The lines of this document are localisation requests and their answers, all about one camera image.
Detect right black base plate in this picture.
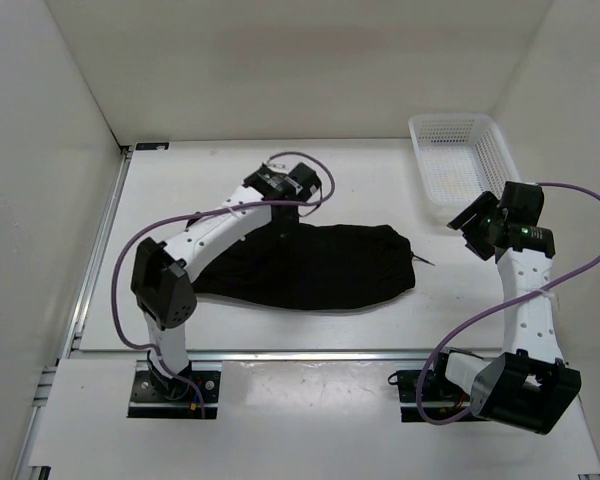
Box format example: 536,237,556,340
387,370,469,423

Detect white perforated plastic basket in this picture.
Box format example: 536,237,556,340
409,113,520,223

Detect aluminium frame rail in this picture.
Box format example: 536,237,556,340
11,146,134,479

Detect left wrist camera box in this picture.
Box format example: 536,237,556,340
287,162,322,202

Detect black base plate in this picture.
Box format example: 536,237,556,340
127,368,221,420
387,370,469,423

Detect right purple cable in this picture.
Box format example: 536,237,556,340
414,180,600,426

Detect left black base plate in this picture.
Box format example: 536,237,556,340
127,368,221,420

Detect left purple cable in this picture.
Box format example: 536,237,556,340
110,150,337,419

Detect black trousers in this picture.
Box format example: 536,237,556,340
193,223,416,311

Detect purple cable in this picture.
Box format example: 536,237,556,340
110,150,337,419
414,180,600,426

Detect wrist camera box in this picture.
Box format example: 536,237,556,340
287,162,322,202
498,181,545,226

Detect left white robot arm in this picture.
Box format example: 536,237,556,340
131,163,321,400

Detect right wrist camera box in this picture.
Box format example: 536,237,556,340
498,181,545,226

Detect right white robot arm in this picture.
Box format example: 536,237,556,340
429,182,581,435

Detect black label sticker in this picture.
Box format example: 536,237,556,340
135,142,170,151

